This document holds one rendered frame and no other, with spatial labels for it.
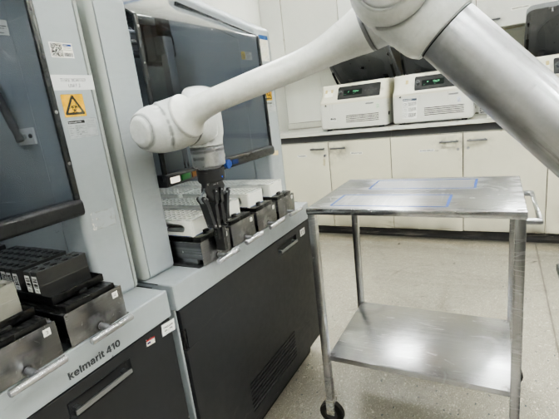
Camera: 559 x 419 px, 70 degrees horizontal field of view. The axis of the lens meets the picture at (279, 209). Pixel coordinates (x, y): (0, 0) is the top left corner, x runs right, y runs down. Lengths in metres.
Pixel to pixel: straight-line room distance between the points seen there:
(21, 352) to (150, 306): 0.29
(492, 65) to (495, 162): 2.52
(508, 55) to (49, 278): 0.90
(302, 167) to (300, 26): 1.22
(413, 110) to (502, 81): 2.53
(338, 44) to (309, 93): 3.23
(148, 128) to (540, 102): 0.70
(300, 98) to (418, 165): 1.50
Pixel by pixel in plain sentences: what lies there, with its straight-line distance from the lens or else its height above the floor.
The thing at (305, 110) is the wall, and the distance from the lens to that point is 4.15.
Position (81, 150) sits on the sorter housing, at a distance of 0.99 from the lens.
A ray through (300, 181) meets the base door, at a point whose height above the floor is 0.48.
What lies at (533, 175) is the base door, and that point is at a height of 0.49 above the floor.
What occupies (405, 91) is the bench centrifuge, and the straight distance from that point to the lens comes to 3.23.
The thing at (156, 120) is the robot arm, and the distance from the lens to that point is 0.90.
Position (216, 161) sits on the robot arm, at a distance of 1.08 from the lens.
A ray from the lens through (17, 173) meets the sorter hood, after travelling 0.90.
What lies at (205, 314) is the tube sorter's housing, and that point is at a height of 0.60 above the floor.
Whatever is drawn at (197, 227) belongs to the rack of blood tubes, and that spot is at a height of 0.84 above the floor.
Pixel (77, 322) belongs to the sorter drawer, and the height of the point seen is 0.78.
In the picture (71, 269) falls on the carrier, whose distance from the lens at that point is 0.97.
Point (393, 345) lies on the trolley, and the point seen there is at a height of 0.28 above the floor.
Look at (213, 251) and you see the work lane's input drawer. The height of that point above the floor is 0.76.
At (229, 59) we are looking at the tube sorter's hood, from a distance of 1.43.
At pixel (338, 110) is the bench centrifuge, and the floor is 1.06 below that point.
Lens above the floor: 1.14
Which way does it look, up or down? 14 degrees down
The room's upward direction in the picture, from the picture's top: 7 degrees counter-clockwise
